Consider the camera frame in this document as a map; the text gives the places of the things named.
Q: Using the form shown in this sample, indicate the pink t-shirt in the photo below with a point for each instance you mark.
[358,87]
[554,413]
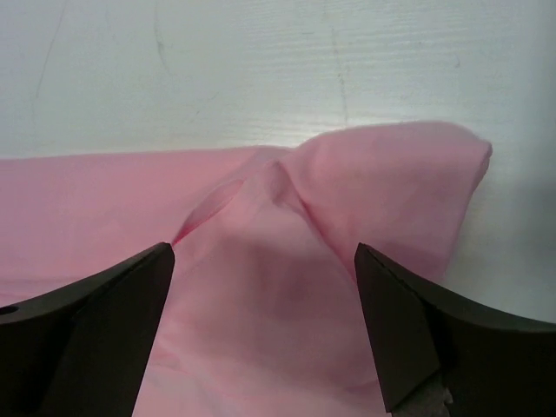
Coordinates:
[263,316]

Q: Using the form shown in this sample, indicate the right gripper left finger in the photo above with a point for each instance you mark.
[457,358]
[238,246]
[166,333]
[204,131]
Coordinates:
[82,349]

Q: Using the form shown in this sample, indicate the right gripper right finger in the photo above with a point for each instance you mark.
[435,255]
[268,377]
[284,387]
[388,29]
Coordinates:
[437,353]

